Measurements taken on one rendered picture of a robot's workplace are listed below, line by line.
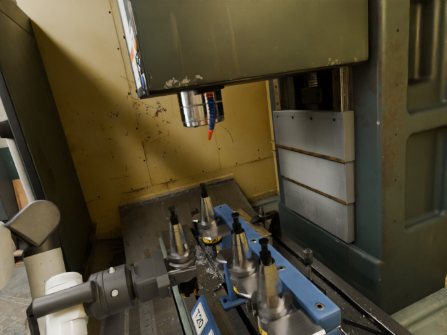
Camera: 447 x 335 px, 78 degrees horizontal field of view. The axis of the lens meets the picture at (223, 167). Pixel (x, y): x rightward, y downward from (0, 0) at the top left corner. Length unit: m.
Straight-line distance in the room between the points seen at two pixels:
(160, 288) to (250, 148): 1.77
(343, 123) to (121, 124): 1.43
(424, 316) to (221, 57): 1.21
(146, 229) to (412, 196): 1.48
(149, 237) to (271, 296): 1.49
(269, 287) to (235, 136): 1.80
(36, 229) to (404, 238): 1.19
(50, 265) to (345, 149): 0.98
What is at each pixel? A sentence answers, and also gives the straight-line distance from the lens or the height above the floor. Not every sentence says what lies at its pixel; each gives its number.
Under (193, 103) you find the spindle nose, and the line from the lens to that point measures 0.96.
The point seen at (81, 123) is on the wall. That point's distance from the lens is 2.02.
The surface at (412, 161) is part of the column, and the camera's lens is 1.21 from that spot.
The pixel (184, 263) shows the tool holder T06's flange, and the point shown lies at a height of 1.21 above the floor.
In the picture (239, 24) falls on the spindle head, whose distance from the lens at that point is 0.75.
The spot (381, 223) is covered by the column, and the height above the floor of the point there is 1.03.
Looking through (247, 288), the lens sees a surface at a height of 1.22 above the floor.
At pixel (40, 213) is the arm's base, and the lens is 0.90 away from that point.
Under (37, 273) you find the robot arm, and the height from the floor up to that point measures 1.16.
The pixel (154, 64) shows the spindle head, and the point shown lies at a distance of 0.68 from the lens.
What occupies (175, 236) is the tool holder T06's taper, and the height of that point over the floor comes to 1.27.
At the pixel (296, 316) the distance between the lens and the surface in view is 0.47.
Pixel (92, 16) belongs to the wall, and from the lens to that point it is 2.07.
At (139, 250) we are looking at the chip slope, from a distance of 1.85.
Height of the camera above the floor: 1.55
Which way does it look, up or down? 15 degrees down
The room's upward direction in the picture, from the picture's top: 9 degrees counter-clockwise
